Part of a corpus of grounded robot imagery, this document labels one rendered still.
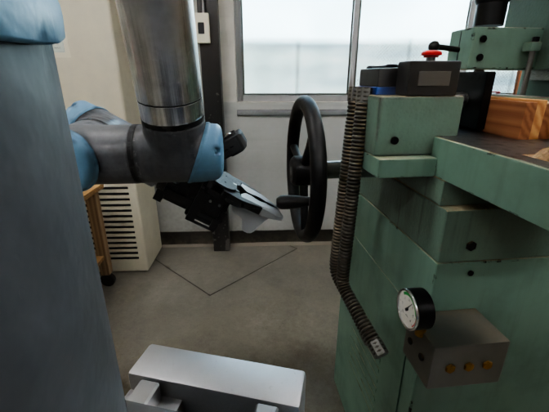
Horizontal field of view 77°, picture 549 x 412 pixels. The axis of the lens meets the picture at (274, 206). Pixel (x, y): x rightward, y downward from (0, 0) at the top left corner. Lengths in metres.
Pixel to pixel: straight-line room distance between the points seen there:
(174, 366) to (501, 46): 0.73
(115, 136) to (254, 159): 1.58
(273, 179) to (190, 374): 1.78
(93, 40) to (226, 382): 1.64
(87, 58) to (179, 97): 1.42
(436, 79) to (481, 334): 0.39
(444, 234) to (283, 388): 0.39
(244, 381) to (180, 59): 0.31
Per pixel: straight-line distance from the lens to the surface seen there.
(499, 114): 0.66
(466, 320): 0.66
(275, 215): 0.58
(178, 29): 0.39
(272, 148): 1.98
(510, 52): 0.81
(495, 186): 0.49
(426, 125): 0.59
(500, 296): 0.71
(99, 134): 0.47
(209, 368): 0.30
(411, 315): 0.57
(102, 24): 1.78
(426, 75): 0.58
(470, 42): 0.76
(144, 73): 0.40
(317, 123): 0.58
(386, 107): 0.56
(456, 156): 0.55
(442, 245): 0.60
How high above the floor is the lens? 0.99
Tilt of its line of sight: 21 degrees down
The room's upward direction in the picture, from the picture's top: straight up
